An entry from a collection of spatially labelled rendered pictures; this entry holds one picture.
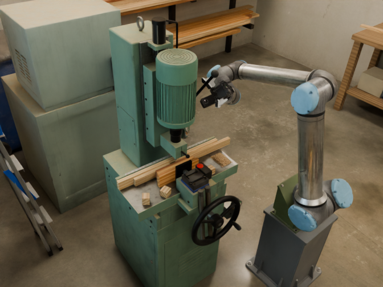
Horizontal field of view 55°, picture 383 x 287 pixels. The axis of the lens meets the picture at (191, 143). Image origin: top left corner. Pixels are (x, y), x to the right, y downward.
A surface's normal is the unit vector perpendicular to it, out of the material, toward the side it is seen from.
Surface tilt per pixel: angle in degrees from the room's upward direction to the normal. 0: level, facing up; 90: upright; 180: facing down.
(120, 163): 0
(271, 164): 0
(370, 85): 90
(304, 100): 85
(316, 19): 90
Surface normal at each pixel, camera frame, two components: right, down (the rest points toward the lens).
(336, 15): -0.77, 0.36
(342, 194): 0.52, -0.25
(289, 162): 0.04, -0.79
